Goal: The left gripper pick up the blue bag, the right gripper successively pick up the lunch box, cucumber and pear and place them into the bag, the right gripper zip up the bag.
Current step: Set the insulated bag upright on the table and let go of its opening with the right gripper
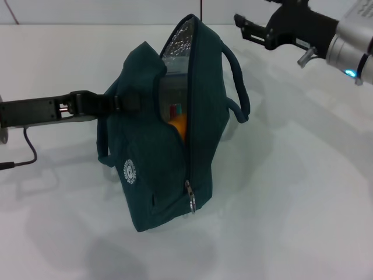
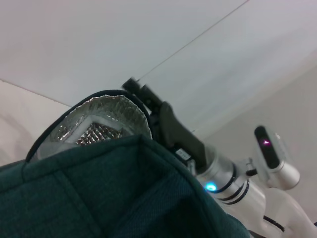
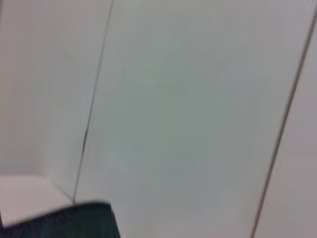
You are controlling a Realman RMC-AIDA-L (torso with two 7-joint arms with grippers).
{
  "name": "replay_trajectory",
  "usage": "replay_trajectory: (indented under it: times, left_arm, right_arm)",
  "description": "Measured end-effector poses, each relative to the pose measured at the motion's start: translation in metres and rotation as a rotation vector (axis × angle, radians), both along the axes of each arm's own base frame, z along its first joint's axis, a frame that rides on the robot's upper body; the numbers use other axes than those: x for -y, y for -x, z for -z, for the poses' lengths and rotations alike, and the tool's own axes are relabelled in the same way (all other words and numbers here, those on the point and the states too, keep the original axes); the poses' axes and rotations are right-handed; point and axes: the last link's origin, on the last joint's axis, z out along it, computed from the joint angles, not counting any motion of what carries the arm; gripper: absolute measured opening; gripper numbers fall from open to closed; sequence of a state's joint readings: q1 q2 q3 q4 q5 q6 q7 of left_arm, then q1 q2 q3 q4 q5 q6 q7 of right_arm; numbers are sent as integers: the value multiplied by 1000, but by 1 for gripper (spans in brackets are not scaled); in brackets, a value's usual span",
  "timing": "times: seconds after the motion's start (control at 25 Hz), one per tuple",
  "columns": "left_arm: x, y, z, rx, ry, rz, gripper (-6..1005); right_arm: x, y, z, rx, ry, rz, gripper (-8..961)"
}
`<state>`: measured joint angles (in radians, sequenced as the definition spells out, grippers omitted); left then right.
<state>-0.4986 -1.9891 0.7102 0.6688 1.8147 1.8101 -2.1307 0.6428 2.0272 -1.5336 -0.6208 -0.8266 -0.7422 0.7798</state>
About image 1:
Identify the orange-yellow pear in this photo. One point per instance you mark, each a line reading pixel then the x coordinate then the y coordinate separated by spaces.
pixel 180 125

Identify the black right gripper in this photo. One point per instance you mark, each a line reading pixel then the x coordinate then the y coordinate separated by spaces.
pixel 303 26

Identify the dark teal fabric lunch bag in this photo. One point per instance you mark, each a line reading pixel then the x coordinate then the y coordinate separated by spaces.
pixel 145 151

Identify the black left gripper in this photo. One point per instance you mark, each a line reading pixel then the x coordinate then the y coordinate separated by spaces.
pixel 35 109

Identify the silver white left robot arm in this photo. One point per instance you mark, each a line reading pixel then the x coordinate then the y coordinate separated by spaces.
pixel 3 134

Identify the clear plastic blue-rimmed food container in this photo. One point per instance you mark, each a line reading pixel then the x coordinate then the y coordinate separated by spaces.
pixel 173 87

